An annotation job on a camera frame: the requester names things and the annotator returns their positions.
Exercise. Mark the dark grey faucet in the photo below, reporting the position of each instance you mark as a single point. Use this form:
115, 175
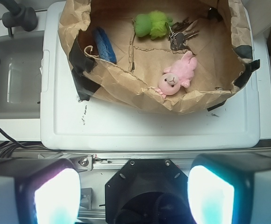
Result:
18, 16

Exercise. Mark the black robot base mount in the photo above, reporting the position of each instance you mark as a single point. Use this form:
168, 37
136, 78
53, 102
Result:
148, 191

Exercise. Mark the white sink basin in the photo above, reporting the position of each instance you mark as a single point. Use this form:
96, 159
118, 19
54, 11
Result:
20, 81

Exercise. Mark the pink plush toy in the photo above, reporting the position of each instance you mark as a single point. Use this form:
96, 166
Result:
178, 75

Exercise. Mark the white plastic lid tray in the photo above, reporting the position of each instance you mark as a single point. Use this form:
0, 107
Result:
70, 124

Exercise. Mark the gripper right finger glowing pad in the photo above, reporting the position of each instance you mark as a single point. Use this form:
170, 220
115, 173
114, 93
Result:
232, 188

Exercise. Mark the silver keys bunch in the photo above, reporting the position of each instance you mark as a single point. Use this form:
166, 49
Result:
180, 32

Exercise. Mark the blue sponge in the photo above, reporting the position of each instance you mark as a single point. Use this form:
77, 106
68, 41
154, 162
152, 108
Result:
105, 49

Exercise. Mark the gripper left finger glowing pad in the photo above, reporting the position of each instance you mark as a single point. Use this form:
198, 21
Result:
39, 191

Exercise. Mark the metal corner bracket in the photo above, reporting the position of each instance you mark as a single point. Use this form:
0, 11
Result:
83, 163

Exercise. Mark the brown paper bag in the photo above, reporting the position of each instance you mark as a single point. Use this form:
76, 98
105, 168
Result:
223, 49

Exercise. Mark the green plush toy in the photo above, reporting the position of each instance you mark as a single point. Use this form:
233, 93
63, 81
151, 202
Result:
153, 24

